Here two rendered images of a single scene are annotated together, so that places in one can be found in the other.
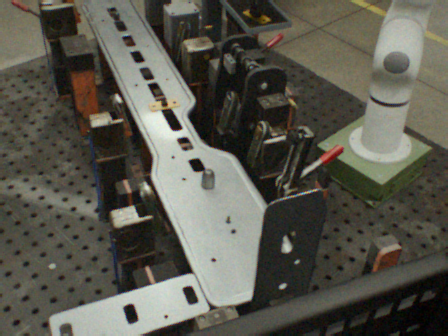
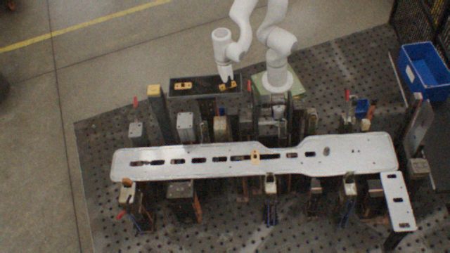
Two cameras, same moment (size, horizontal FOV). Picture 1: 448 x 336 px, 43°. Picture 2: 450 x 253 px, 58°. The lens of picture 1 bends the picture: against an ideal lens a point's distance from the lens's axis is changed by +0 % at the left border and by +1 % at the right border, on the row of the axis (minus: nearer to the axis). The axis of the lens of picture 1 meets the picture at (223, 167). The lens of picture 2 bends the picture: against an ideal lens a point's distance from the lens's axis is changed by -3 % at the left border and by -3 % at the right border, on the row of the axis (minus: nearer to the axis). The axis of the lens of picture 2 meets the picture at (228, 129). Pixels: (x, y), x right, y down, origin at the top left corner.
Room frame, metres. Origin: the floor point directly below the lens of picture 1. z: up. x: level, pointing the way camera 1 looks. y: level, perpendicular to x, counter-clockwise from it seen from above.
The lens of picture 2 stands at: (0.85, 1.13, 2.70)
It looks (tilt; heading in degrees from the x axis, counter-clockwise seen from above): 54 degrees down; 300
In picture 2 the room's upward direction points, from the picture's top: 8 degrees counter-clockwise
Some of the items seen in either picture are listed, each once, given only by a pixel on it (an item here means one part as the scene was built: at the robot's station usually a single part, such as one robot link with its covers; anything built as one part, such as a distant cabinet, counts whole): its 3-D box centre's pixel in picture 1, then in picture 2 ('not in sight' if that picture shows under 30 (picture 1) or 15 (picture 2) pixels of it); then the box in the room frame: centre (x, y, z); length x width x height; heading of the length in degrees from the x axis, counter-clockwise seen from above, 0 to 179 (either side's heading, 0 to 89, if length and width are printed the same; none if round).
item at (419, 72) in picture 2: not in sight; (424, 72); (0.62, -0.55, 1.10); 0.30 x 0.17 x 0.13; 121
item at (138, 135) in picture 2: (159, 34); (144, 148); (1.89, 0.27, 0.88); 0.11 x 0.10 x 0.36; 114
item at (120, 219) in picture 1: (135, 264); (344, 203); (0.82, 0.19, 0.87); 0.12 x 0.09 x 0.35; 114
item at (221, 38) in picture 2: not in sight; (223, 44); (1.51, -0.07, 1.44); 0.09 x 0.08 x 0.13; 164
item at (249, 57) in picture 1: (244, 127); (272, 128); (1.27, -0.05, 0.94); 0.18 x 0.13 x 0.49; 24
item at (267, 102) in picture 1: (265, 162); (296, 128); (1.16, -0.11, 0.91); 0.07 x 0.05 x 0.42; 114
